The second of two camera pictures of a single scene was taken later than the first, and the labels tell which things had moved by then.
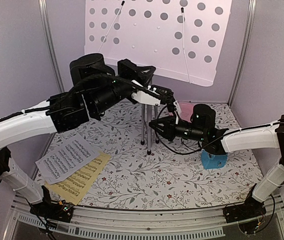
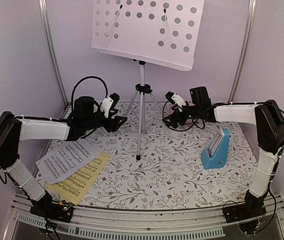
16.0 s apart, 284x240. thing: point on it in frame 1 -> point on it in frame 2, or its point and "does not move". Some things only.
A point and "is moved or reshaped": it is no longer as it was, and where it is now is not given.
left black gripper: x=144 y=73 -> x=113 y=125
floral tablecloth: x=147 y=169 does not move
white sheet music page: x=65 y=158 does not move
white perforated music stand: x=187 y=39 is moved or reshaped
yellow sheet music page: x=71 y=188 does not move
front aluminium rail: x=190 y=223 does not move
